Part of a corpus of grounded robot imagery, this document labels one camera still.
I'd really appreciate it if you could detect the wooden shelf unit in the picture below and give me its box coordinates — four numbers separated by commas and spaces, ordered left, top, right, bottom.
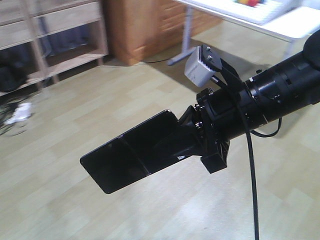
0, 0, 109, 89

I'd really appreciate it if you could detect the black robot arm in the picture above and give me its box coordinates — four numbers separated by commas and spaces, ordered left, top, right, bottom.
146, 32, 320, 173

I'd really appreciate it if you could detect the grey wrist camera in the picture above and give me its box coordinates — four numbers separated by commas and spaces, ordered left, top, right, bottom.
184, 44, 216, 88

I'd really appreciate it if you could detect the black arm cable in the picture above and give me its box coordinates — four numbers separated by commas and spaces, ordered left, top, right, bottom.
212, 72, 283, 240

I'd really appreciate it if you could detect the white power strip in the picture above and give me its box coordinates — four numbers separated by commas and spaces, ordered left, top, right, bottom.
4, 102, 32, 125

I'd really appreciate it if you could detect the black smartphone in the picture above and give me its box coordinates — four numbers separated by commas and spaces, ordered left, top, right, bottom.
79, 110, 180, 194

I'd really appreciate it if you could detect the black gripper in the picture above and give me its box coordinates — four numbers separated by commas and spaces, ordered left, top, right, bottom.
144, 83, 267, 174

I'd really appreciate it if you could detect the white studded building baseplate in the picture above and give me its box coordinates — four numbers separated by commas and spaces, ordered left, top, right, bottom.
200, 0, 300, 25

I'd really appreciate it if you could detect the white desk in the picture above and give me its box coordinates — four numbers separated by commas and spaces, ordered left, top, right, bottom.
167, 0, 320, 66

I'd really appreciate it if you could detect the wooden cabinet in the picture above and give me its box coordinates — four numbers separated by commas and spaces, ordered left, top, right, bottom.
103, 0, 223, 67

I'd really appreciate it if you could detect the colourful toy bricks cluster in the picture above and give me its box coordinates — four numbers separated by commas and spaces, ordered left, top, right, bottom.
234, 0, 265, 8

